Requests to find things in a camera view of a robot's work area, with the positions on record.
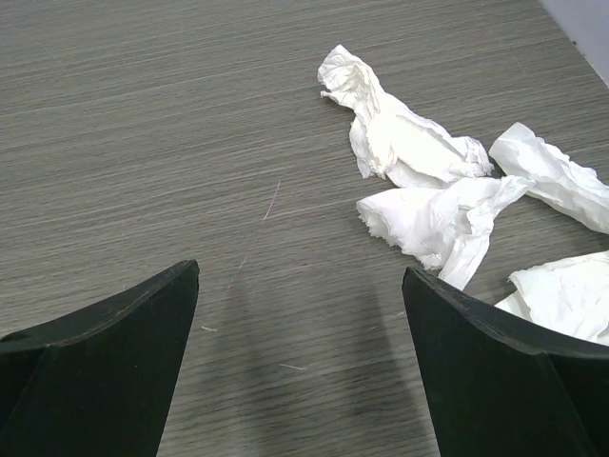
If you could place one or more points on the crumpled white paper scrap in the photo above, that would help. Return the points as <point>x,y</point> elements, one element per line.
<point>389,139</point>
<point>445,229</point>
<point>569,296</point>
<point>560,182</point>

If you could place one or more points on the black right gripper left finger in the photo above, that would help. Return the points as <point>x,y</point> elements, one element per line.
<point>99,381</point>

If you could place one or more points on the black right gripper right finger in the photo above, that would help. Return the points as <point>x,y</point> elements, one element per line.
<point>498,385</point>

